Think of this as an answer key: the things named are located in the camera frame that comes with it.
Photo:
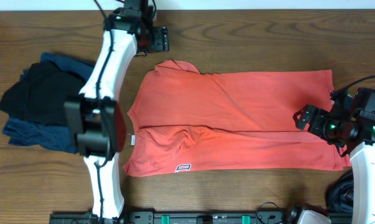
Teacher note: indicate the folded navy blue garment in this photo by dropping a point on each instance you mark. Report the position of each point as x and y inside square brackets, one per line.
[55, 138]

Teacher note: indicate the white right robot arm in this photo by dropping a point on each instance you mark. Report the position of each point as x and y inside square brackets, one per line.
[361, 152]

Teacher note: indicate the dark patterned garment pile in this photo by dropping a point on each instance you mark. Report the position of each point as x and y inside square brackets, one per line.
[340, 195]

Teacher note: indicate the folded black garment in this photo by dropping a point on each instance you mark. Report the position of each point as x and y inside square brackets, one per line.
[39, 97]

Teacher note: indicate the coral red t-shirt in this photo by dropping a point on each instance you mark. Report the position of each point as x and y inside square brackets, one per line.
[185, 121]

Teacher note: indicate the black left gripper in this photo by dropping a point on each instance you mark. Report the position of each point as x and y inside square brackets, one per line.
[162, 40]

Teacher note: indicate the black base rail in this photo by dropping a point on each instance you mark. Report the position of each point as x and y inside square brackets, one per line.
[268, 212]

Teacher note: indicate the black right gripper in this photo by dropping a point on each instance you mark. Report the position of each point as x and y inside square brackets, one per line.
[315, 127]

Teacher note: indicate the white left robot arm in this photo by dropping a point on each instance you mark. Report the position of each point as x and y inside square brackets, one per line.
[95, 121]

